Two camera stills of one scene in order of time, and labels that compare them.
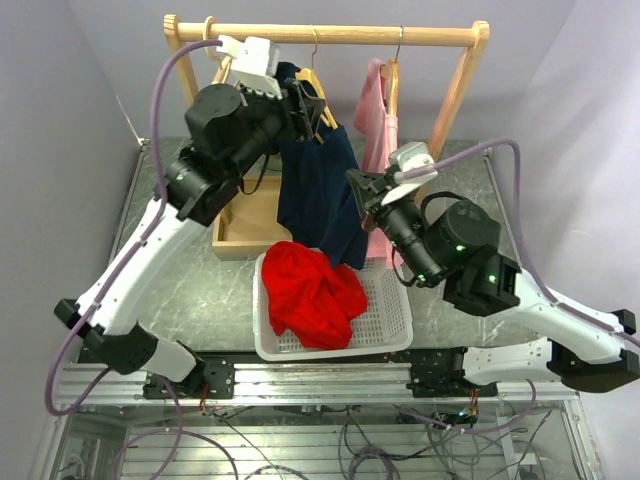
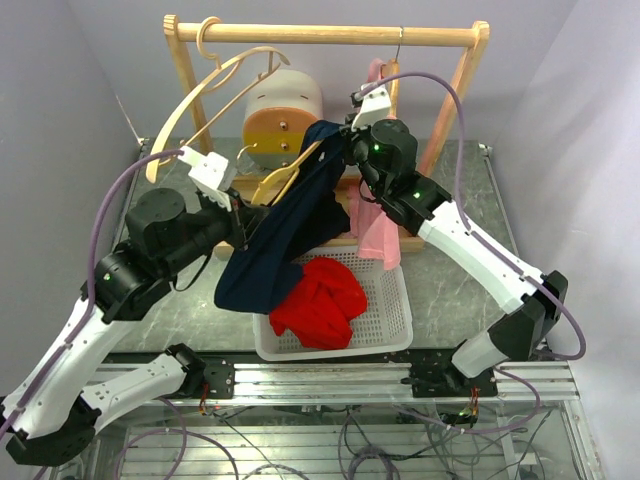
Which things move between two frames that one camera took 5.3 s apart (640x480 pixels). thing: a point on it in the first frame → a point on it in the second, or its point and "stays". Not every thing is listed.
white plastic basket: [385, 325] stays
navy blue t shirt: [317, 199] → [298, 219]
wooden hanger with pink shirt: [390, 73] stays
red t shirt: [309, 299] stays
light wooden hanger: [224, 62] → [220, 61]
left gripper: [301, 125] → [242, 220]
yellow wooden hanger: [328, 118] → [272, 182]
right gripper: [377, 185] → [351, 137]
